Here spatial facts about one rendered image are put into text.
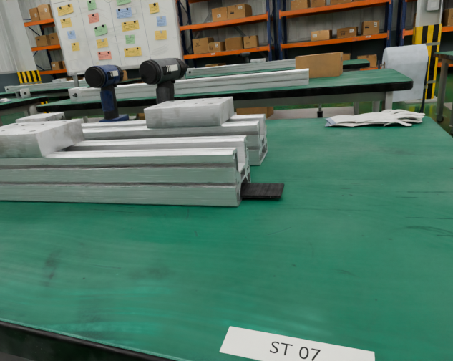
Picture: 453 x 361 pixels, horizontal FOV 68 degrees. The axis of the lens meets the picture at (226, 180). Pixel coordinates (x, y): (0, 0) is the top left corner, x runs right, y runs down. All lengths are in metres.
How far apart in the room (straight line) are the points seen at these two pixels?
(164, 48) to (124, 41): 0.47
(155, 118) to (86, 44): 3.61
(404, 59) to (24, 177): 3.78
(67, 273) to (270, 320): 0.24
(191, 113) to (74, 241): 0.33
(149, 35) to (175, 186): 3.36
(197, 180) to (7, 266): 0.26
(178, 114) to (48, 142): 0.24
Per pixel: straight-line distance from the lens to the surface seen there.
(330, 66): 2.50
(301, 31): 11.03
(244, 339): 0.29
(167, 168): 0.51
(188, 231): 0.45
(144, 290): 0.36
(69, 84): 5.58
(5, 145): 0.67
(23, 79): 9.15
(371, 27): 10.03
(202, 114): 0.66
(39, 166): 0.66
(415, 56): 4.09
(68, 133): 0.67
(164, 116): 0.69
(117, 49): 4.04
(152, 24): 3.80
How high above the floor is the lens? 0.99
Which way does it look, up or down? 20 degrees down
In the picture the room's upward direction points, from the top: 6 degrees counter-clockwise
